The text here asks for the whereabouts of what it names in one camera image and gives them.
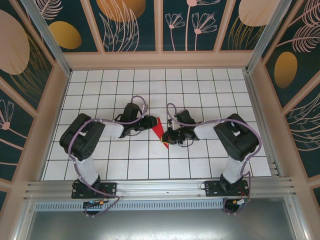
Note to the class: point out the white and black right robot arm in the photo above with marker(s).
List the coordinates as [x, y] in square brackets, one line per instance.
[237, 140]

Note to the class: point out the aluminium frame post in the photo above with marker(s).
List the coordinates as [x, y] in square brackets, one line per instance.
[270, 32]
[47, 35]

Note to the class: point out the small controller circuit board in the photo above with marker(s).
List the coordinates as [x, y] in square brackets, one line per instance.
[242, 201]
[93, 203]

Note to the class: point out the long aluminium mounting rail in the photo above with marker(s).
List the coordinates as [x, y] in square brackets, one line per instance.
[160, 186]

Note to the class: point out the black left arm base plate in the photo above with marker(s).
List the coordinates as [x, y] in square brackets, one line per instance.
[110, 190]

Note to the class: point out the grey metal sheet panel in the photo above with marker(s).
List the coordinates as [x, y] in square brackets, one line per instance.
[160, 225]

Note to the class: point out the red cloth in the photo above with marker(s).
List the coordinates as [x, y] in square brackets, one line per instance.
[158, 131]

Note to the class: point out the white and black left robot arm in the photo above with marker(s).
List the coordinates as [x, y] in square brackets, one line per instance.
[82, 136]

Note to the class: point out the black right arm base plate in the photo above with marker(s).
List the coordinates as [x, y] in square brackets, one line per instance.
[212, 188]

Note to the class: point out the aluminium side rail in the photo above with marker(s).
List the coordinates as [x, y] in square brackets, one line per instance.
[262, 125]

